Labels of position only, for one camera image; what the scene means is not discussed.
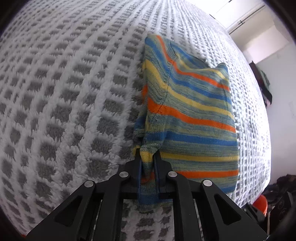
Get striped knit sweater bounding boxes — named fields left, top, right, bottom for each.
left=133, top=35, right=239, bottom=210

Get orange red clothing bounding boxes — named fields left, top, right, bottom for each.
left=252, top=195, right=268, bottom=216

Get pile of clothes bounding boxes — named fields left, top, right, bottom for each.
left=257, top=69, right=273, bottom=108

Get dark wooden nightstand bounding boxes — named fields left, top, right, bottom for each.
left=249, top=61, right=273, bottom=108

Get white grey woven bedspread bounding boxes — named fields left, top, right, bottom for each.
left=1, top=1, right=271, bottom=235

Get white wardrobe doors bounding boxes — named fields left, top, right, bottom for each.
left=185, top=1, right=275, bottom=34

